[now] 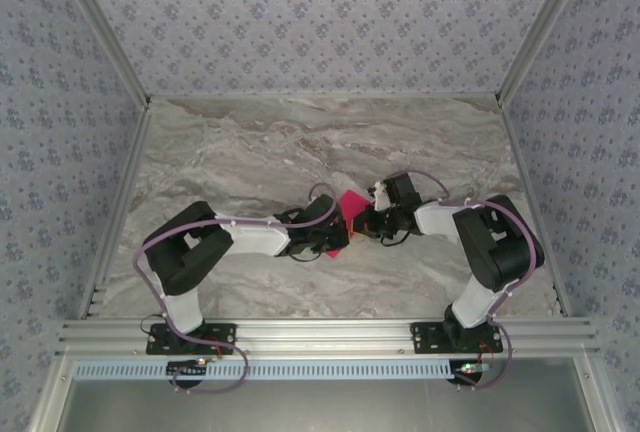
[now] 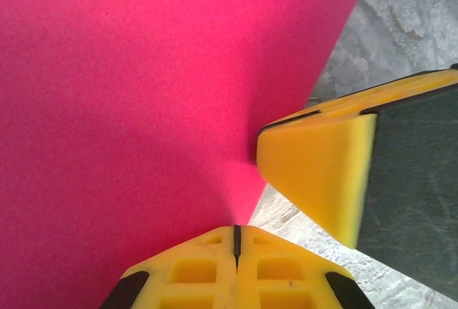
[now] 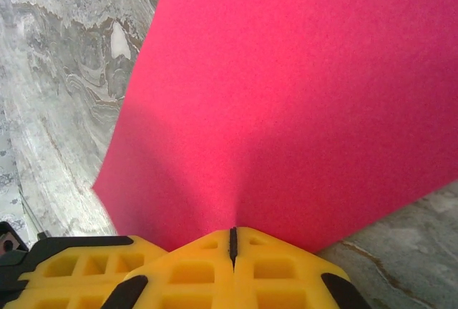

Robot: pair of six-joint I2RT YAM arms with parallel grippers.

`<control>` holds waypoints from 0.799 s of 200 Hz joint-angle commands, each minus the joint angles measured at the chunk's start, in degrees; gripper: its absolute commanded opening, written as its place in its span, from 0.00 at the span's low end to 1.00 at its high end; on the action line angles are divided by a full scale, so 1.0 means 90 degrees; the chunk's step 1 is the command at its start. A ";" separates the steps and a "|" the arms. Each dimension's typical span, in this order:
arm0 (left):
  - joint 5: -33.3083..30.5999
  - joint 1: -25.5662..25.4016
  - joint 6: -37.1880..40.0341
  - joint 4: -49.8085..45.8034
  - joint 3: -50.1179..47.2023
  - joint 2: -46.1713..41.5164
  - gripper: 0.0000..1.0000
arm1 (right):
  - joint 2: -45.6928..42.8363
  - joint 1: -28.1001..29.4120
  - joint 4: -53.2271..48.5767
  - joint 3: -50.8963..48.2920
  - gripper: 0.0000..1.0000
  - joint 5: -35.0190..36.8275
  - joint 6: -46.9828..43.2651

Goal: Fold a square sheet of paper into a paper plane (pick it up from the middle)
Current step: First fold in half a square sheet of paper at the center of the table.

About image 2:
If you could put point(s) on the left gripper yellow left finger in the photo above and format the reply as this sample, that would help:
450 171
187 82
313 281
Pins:
200 287

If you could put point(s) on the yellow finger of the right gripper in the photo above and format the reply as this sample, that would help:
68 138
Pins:
393 89
322 166

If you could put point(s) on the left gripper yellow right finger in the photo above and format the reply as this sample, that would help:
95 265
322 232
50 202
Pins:
279 287

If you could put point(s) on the pink square paper sheet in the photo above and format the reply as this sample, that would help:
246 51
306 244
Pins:
143 91

